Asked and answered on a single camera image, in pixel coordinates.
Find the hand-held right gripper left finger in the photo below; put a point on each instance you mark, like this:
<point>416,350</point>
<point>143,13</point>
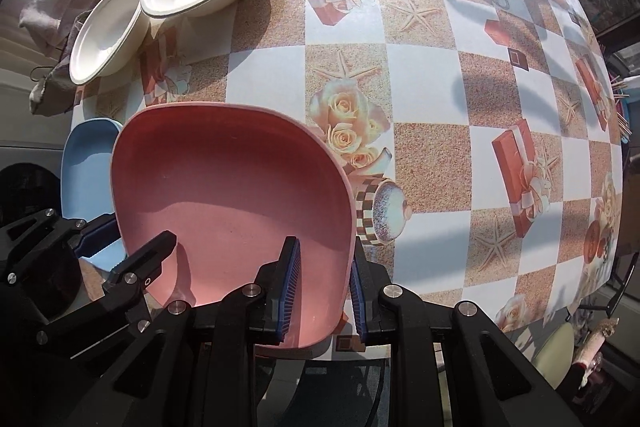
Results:
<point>291,279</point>

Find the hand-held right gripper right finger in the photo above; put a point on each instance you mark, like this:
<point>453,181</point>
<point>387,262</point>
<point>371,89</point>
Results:
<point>357,297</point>

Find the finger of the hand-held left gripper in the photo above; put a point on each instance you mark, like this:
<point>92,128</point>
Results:
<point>150,257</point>
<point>97,233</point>

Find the light blue plate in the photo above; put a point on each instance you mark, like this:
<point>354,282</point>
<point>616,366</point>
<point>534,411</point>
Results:
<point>82,167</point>

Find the pink plate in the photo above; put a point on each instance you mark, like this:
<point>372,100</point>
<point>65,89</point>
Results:
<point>235,202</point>

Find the small white bowl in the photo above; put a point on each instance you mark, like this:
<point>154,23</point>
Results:
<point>107,32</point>

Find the pale green stool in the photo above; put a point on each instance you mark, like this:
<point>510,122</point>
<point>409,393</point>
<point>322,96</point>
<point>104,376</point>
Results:
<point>552,349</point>

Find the grey cloth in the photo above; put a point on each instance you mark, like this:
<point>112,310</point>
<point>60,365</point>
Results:
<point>50,14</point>

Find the printed checkered tablecloth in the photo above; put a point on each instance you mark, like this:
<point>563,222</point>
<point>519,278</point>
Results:
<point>435,82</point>

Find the bundle of wooden sticks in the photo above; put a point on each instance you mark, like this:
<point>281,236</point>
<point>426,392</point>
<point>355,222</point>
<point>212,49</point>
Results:
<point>620,107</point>

